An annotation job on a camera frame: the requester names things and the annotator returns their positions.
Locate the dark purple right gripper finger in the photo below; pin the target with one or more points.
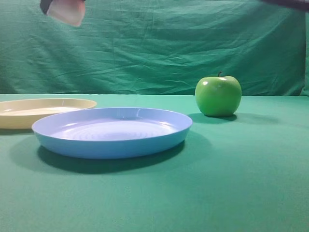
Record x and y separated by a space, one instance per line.
45 5

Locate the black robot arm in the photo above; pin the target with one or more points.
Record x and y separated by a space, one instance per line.
300 5

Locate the yellow plate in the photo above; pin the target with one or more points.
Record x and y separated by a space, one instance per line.
21 114

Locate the blue plate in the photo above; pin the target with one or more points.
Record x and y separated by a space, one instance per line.
112 133

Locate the green backdrop cloth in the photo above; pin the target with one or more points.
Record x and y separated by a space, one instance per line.
154 47

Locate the green apple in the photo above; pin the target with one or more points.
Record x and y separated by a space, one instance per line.
218 96

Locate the green tablecloth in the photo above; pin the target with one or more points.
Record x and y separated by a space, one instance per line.
249 173

